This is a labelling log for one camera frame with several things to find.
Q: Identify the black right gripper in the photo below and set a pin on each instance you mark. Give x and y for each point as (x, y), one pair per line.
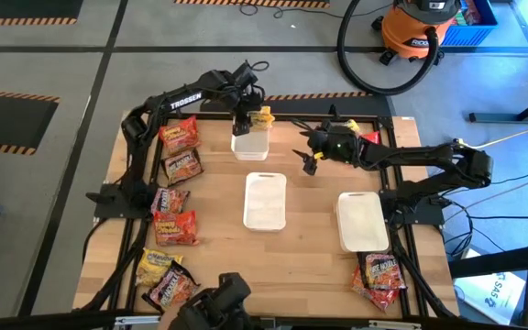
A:
(339, 144)

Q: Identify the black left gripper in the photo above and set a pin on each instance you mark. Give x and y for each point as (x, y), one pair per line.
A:
(248, 101)

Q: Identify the red Saucy Noodle pack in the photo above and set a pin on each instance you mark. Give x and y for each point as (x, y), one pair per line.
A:
(371, 136)
(175, 227)
(376, 300)
(179, 136)

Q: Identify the white plastic bin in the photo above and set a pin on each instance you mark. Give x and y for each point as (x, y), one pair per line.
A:
(264, 201)
(250, 149)
(362, 224)

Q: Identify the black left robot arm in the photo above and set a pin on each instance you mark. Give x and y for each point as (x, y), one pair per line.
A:
(186, 102)

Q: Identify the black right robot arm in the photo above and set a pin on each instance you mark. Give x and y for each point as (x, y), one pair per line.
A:
(420, 158)

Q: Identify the black hazard-striped floor mat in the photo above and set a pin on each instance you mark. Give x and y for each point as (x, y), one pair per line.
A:
(25, 9)
(245, 3)
(12, 121)
(300, 106)

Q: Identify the orange shop vacuum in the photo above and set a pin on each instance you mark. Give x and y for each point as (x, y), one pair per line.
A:
(406, 34)

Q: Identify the black desk leg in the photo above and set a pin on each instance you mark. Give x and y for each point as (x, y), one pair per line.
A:
(493, 118)

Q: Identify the blue plastic crate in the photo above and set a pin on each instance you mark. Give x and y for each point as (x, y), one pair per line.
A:
(470, 36)

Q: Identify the black metal bar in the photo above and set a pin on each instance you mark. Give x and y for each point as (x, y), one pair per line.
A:
(502, 262)

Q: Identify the black aluminium table frame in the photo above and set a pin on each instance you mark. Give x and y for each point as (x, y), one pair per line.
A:
(287, 117)

